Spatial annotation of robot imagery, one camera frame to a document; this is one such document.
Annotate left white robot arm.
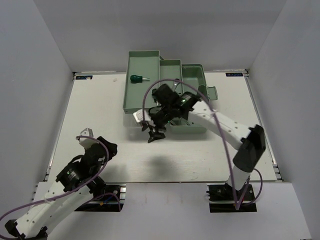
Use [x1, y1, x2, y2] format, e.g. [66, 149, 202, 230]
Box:
[5, 136, 118, 240]

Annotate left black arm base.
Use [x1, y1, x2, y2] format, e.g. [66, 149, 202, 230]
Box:
[75, 183, 127, 213]

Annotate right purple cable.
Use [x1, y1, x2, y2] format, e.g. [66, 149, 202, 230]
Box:
[141, 78, 263, 211]

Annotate right blue label sticker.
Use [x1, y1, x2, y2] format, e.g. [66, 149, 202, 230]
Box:
[225, 72, 244, 77]

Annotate left blue label sticker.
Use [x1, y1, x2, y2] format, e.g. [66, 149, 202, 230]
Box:
[75, 75, 93, 80]

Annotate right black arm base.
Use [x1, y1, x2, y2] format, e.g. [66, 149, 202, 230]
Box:
[206, 180, 262, 213]

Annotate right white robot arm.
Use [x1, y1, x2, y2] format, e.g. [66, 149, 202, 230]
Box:
[134, 84, 266, 200]

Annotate large silver ratchet wrench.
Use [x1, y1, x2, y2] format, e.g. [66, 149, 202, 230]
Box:
[172, 79, 180, 92]

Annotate green plastic toolbox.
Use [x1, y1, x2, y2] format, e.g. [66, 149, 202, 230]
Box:
[122, 50, 218, 128]

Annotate green stubby screwdriver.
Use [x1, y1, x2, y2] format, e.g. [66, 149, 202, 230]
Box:
[129, 74, 150, 84]

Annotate blue label sticker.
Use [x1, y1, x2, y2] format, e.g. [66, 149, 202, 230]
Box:
[75, 75, 93, 80]
[225, 72, 244, 77]

